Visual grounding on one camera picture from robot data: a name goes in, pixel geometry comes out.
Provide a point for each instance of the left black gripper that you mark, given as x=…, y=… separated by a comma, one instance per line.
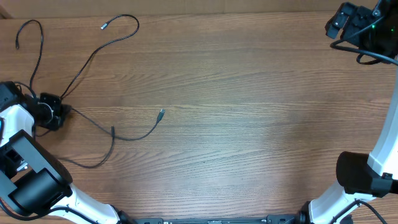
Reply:
x=61, y=111

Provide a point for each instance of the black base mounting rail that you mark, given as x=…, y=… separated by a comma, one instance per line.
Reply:
x=269, y=219

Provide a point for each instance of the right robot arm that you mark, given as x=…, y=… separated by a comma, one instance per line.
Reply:
x=360, y=178

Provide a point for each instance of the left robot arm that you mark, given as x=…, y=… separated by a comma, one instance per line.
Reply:
x=34, y=183

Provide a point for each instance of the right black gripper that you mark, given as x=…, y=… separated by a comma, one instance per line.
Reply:
x=356, y=18

